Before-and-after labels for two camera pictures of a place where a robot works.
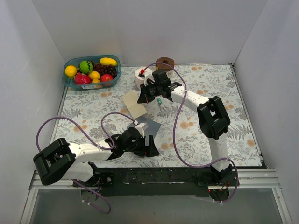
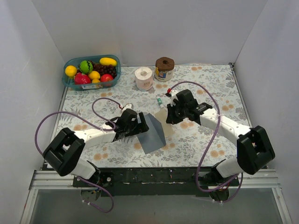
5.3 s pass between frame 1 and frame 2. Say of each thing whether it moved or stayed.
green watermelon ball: stayed
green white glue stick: stayed
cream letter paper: moved
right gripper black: moved
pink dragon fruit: stayed
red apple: stayed
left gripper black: moved
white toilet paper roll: stayed
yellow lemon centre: stayed
